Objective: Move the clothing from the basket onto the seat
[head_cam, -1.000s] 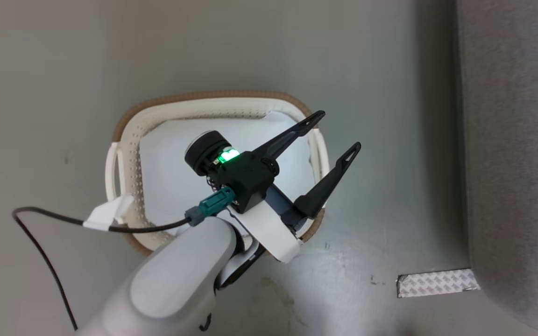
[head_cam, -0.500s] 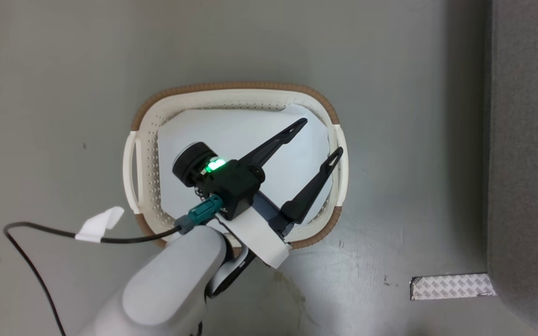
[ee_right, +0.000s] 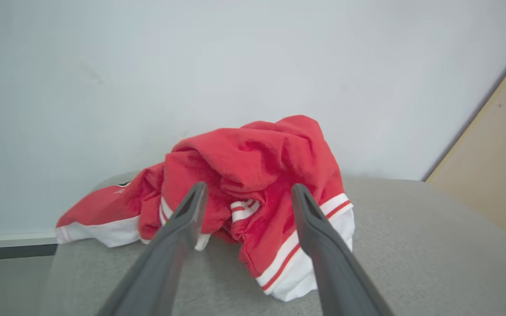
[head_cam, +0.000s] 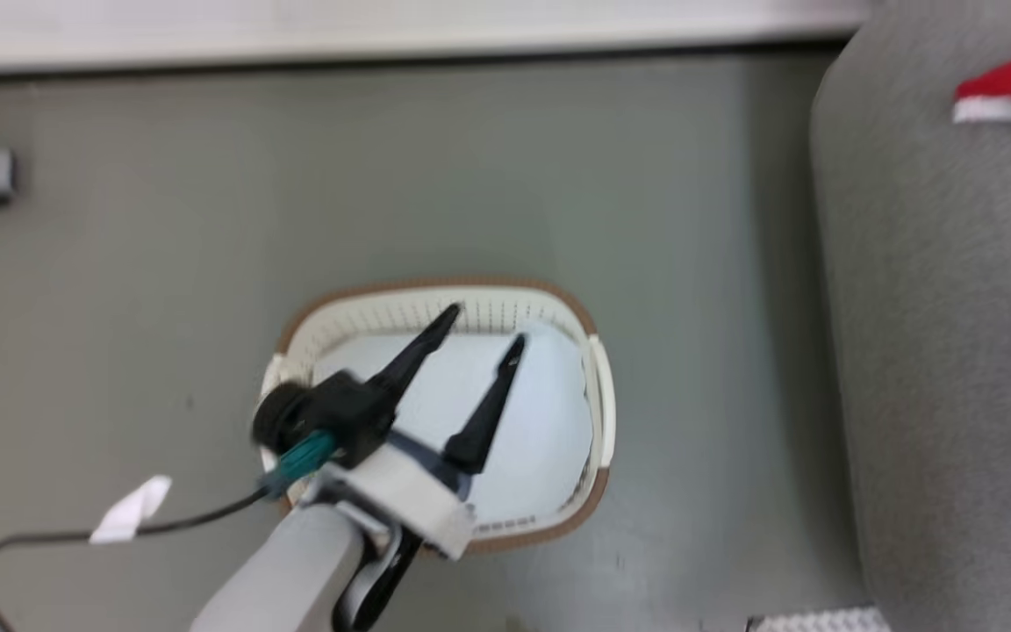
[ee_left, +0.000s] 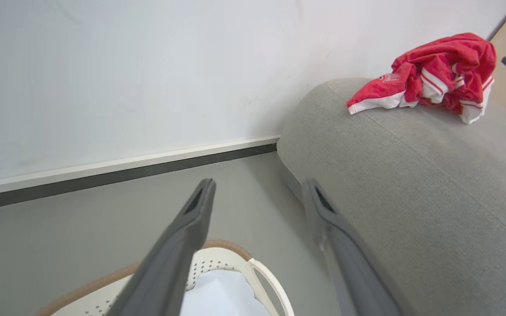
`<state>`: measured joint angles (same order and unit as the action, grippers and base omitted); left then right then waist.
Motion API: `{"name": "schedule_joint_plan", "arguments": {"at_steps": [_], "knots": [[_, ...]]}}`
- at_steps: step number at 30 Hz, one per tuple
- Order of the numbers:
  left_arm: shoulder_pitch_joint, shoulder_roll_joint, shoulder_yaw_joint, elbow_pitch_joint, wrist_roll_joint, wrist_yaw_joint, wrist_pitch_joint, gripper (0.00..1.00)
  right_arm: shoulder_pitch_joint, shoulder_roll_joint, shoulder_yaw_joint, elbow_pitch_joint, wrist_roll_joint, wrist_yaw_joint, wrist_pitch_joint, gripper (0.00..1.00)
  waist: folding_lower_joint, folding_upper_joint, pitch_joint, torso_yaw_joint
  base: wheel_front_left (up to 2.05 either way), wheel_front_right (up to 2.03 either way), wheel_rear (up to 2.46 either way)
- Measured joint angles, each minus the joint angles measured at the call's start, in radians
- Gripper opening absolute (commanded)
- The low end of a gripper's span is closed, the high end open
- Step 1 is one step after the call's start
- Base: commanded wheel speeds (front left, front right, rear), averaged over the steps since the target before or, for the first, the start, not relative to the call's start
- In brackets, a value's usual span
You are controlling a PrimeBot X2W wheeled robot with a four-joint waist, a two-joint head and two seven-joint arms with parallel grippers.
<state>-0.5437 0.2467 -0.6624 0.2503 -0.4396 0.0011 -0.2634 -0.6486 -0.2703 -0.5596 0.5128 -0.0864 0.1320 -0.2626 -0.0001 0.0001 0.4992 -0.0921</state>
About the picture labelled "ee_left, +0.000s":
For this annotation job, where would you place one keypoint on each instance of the white and black baseboard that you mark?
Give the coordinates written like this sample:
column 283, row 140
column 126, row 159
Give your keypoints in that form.
column 103, row 173

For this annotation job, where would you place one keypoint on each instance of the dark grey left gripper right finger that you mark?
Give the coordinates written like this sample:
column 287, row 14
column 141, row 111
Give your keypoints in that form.
column 349, row 263

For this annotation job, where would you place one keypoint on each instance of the red garment with white trim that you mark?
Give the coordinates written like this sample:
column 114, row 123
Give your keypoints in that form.
column 437, row 57

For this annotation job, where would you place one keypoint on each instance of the white perforated laundry basket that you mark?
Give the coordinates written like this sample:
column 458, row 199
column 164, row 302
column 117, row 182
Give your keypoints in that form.
column 218, row 259

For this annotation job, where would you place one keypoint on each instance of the grey fabric sofa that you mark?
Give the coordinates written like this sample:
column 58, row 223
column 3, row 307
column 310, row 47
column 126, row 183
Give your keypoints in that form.
column 433, row 175

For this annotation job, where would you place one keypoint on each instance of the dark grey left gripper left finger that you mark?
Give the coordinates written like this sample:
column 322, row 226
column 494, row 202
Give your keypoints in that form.
column 169, row 254

